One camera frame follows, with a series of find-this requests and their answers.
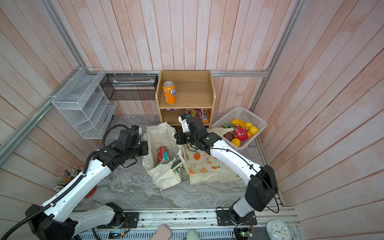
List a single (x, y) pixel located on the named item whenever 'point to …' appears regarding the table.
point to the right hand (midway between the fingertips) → (173, 135)
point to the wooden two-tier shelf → (185, 92)
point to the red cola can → (163, 155)
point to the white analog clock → (278, 229)
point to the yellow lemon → (253, 129)
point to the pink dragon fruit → (240, 133)
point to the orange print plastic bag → (203, 168)
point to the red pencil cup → (66, 176)
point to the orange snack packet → (205, 115)
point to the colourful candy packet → (195, 112)
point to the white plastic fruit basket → (240, 112)
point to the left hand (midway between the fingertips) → (147, 148)
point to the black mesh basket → (130, 86)
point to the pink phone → (163, 233)
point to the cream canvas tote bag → (162, 134)
